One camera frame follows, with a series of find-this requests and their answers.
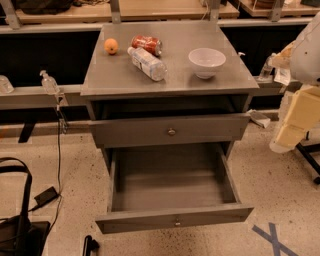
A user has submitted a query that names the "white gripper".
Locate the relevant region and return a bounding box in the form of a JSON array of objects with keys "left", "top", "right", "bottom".
[{"left": 269, "top": 42, "right": 320, "bottom": 154}]

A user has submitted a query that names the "grey metal drawer cabinet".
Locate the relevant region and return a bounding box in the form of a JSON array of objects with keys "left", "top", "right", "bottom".
[{"left": 79, "top": 20, "right": 260, "bottom": 235}]

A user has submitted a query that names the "small grey box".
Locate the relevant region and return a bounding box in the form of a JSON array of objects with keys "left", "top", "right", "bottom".
[{"left": 248, "top": 109, "right": 271, "bottom": 128}]

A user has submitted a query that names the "black tripod stand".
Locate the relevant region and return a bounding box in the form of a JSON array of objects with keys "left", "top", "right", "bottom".
[{"left": 296, "top": 143, "right": 320, "bottom": 185}]

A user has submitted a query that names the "red soda can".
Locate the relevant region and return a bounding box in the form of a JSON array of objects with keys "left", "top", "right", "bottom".
[{"left": 131, "top": 35, "right": 162, "bottom": 56}]

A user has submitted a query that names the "clear pump sanitizer bottle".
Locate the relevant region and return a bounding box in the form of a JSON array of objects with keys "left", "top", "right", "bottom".
[{"left": 40, "top": 70, "right": 60, "bottom": 95}]

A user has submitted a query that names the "black power adapter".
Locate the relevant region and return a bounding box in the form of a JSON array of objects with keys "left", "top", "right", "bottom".
[{"left": 34, "top": 186, "right": 59, "bottom": 207}]

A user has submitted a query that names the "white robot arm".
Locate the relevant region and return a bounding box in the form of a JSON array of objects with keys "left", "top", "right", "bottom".
[{"left": 269, "top": 13, "right": 320, "bottom": 153}]

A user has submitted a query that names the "background water bottle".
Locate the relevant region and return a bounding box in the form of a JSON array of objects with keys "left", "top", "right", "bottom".
[{"left": 258, "top": 53, "right": 276, "bottom": 81}]

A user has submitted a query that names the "black bag with strap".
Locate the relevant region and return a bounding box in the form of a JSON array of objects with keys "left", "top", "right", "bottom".
[{"left": 0, "top": 157, "right": 52, "bottom": 256}]

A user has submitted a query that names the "open middle drawer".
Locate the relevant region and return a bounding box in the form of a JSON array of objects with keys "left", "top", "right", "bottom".
[{"left": 96, "top": 143, "right": 253, "bottom": 234}]

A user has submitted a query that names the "clear plastic water bottle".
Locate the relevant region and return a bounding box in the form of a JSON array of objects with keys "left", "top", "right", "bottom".
[{"left": 127, "top": 47, "right": 167, "bottom": 81}]

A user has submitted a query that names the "crumpled white paper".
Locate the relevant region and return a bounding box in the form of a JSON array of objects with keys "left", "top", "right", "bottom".
[{"left": 274, "top": 68, "right": 291, "bottom": 86}]

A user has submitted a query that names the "blue tape cross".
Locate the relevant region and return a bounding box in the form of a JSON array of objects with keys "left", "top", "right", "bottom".
[{"left": 252, "top": 223, "right": 298, "bottom": 256}]

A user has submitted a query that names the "black power cable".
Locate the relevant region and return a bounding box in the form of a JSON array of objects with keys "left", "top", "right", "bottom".
[{"left": 27, "top": 103, "right": 69, "bottom": 234}]

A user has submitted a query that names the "white ceramic bowl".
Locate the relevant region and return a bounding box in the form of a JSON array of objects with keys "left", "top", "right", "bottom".
[{"left": 188, "top": 48, "right": 226, "bottom": 79}]

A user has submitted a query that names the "orange fruit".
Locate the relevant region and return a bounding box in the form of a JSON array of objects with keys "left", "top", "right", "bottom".
[{"left": 104, "top": 38, "right": 119, "bottom": 55}]

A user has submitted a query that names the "closed top drawer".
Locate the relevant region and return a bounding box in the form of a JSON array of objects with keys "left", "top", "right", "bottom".
[{"left": 90, "top": 114, "right": 249, "bottom": 148}]

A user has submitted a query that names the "black object at bottom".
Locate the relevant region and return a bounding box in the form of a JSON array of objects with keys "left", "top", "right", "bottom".
[{"left": 82, "top": 235, "right": 100, "bottom": 256}]

